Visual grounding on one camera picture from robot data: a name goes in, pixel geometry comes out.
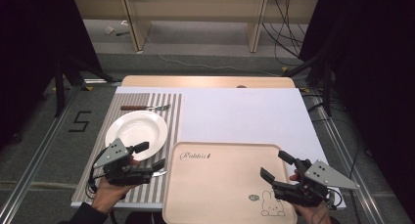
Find wooden handled fork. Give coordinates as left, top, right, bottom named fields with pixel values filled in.
left=119, top=103, right=172, bottom=112

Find black metal stand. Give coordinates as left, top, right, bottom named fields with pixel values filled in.
left=283, top=51, right=335, bottom=118
left=53, top=54, right=123, bottom=118

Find dark curtain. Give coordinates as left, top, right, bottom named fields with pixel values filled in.
left=0, top=0, right=103, bottom=150
left=298, top=0, right=415, bottom=213

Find person's left hand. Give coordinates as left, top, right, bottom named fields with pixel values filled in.
left=91, top=155, right=142, bottom=215

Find beige tray with rabbit drawing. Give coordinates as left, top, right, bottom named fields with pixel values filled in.
left=161, top=141, right=299, bottom=224

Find grey right gripper cable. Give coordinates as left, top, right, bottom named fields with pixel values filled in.
left=311, top=188, right=344, bottom=224

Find light wooden shelf unit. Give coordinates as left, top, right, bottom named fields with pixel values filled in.
left=71, top=0, right=319, bottom=54

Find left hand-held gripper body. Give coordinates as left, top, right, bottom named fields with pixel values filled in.
left=92, top=137, right=155, bottom=187

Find white table cover sheet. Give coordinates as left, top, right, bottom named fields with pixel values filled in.
left=69, top=86, right=346, bottom=211

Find aluminium floor rail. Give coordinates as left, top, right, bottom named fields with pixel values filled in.
left=311, top=89, right=385, bottom=224
left=0, top=86, right=83, bottom=223

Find grey striped placemat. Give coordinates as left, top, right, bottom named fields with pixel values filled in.
left=70, top=92, right=184, bottom=205

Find bundle of black cables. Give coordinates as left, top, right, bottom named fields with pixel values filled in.
left=261, top=0, right=310, bottom=67

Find person's right hand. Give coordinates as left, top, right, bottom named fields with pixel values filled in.
left=288, top=170, right=332, bottom=224

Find white round plate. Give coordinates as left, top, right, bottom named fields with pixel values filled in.
left=104, top=110, right=169, bottom=162

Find wooden table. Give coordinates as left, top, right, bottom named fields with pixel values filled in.
left=120, top=74, right=297, bottom=89

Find black floor cable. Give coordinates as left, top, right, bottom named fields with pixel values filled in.
left=301, top=92, right=331, bottom=124

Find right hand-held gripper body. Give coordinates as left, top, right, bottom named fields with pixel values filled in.
left=272, top=157, right=361, bottom=208

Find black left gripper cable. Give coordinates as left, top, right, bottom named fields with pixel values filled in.
left=86, top=148, right=111, bottom=200

